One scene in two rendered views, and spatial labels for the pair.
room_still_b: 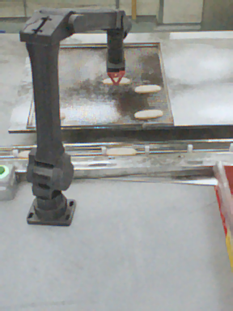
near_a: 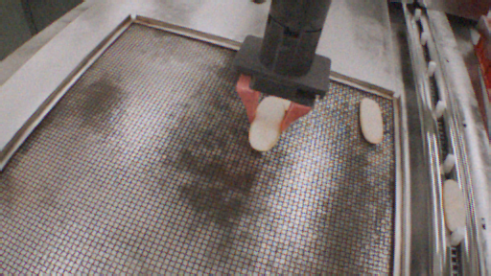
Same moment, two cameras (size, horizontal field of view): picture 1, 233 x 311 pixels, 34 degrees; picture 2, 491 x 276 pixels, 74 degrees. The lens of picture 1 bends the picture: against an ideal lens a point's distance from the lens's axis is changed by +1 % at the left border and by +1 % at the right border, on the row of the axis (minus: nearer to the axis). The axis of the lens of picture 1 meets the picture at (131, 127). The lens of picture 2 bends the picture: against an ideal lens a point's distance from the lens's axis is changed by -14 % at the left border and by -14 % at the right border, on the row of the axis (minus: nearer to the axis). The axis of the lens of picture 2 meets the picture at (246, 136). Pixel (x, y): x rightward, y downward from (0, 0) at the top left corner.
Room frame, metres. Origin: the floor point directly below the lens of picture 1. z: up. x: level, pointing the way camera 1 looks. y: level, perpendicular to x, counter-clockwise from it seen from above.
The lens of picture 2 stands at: (1.18, 0.40, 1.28)
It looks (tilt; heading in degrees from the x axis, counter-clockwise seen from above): 45 degrees down; 288
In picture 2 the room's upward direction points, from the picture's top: straight up
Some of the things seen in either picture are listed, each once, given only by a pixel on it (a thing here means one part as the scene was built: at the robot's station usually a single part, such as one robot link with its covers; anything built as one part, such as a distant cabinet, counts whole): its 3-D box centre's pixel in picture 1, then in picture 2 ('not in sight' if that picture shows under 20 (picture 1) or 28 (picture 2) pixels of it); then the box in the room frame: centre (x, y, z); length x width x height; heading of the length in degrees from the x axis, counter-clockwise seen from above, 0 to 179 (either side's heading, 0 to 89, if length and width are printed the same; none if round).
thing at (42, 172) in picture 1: (48, 176); not in sight; (0.76, 0.22, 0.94); 0.09 x 0.05 x 0.10; 161
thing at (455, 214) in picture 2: (121, 151); (455, 204); (0.97, 0.03, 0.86); 0.10 x 0.04 x 0.01; 93
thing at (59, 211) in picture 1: (50, 202); not in sight; (0.74, 0.22, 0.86); 0.12 x 0.09 x 0.08; 85
